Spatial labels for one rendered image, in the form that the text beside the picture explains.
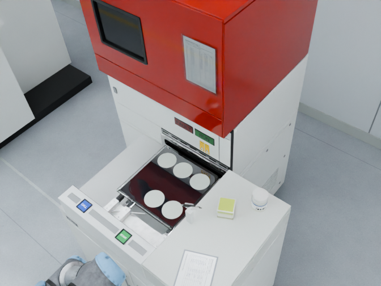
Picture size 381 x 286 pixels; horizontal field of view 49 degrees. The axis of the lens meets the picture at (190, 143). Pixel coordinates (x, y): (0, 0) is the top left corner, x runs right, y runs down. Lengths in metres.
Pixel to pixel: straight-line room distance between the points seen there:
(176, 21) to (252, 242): 0.95
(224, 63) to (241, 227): 0.73
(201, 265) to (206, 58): 0.83
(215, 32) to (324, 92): 2.12
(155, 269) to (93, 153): 1.88
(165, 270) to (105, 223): 0.37
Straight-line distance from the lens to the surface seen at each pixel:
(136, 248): 1.87
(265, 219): 1.90
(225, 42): 1.49
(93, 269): 1.32
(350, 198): 3.25
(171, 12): 1.59
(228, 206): 1.85
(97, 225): 1.96
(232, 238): 1.85
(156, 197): 2.05
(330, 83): 3.42
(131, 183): 2.12
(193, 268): 1.78
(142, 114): 2.30
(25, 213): 3.35
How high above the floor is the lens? 2.59
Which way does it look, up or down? 49 degrees down
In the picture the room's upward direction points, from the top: 5 degrees counter-clockwise
